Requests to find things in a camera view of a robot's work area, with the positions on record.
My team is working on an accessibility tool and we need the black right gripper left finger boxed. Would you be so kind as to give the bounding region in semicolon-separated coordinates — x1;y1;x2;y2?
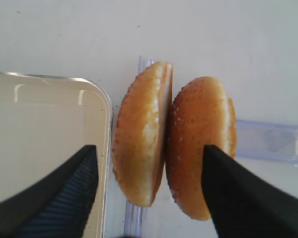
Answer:
0;145;98;238

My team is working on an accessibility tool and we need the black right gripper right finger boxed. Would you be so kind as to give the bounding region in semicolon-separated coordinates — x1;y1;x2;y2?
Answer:
201;145;298;238

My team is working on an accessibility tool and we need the bun top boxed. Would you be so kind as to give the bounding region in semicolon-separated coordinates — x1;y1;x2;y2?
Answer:
165;76;237;221

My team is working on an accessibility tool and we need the clear right ingredient rack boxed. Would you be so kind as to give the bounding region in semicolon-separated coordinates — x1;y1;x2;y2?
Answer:
123;55;298;237

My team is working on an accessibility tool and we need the cream plastic tray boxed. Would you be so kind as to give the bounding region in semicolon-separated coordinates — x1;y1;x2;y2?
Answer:
0;73;112;238

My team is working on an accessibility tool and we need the far standing bun half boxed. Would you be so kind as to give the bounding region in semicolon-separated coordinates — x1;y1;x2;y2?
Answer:
112;61;173;207

